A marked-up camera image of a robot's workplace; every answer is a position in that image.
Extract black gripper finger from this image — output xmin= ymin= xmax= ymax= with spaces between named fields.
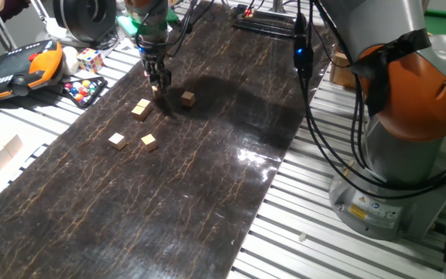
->
xmin=144 ymin=61 xmax=161 ymax=88
xmin=157 ymin=68 xmax=173 ymax=97

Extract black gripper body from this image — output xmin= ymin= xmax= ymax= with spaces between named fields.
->
xmin=137 ymin=30 xmax=170 ymax=73

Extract rubik's cube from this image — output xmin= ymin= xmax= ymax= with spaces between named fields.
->
xmin=76 ymin=47 xmax=105 ymax=74

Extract black triangular ball tray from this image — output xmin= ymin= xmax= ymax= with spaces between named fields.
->
xmin=60 ymin=76 xmax=108 ymax=109

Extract black filament spool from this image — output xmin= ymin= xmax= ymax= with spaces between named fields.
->
xmin=52 ymin=0 xmax=118 ymax=43

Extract small board with red light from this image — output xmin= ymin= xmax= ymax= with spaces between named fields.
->
xmin=232 ymin=3 xmax=257 ymax=20

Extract thin grey tripod leg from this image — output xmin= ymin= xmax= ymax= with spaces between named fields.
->
xmin=25 ymin=0 xmax=50 ymax=36

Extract black adapter with blue light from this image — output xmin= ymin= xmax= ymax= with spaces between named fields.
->
xmin=293 ymin=22 xmax=315 ymax=81

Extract orange black teach pendant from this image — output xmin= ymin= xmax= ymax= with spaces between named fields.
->
xmin=0 ymin=40 xmax=64 ymax=102

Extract large wooden block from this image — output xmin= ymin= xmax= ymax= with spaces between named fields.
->
xmin=0 ymin=146 xmax=14 ymax=172
xmin=2 ymin=134 xmax=25 ymax=159

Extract light wooden block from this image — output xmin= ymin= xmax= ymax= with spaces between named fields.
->
xmin=329 ymin=52 xmax=358 ymax=89

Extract green felt toy table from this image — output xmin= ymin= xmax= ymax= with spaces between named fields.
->
xmin=424 ymin=9 xmax=446 ymax=38

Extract black rectangular tray frame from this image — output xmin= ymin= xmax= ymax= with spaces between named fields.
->
xmin=230 ymin=3 xmax=300 ymax=39

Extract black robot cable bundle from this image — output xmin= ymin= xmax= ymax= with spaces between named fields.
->
xmin=133 ymin=0 xmax=446 ymax=201

